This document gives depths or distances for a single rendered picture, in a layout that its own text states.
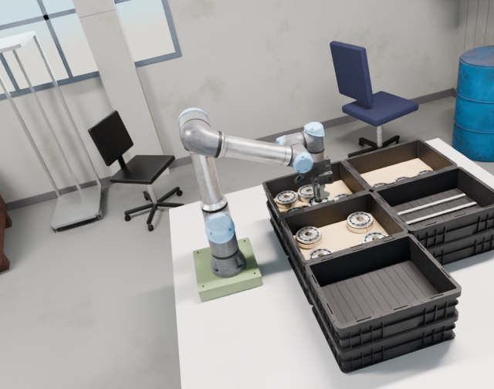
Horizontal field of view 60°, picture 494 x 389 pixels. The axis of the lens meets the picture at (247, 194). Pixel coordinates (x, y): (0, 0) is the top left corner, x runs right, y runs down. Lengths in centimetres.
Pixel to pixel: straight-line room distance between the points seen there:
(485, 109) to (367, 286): 238
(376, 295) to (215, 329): 60
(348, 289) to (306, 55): 303
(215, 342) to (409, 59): 371
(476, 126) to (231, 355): 278
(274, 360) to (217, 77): 303
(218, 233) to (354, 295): 55
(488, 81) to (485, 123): 33
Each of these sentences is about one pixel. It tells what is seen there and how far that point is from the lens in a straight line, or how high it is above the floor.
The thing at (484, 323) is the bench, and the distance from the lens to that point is 167.
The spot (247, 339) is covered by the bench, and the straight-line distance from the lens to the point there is 162.
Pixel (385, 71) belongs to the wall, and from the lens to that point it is 463.
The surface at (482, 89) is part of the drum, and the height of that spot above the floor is 61.
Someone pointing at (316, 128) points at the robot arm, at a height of 123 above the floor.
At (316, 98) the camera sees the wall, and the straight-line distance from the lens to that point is 441.
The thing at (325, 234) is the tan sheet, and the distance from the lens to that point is 177.
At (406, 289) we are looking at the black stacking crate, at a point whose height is 83.
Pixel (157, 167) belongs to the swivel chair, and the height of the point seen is 45.
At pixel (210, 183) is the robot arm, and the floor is 112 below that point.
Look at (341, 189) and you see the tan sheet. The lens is 203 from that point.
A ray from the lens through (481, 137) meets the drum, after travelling 379.
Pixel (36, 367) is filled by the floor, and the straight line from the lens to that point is 297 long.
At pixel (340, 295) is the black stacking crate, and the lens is 153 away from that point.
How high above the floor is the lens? 195
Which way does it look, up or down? 32 degrees down
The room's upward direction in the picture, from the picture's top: 12 degrees counter-clockwise
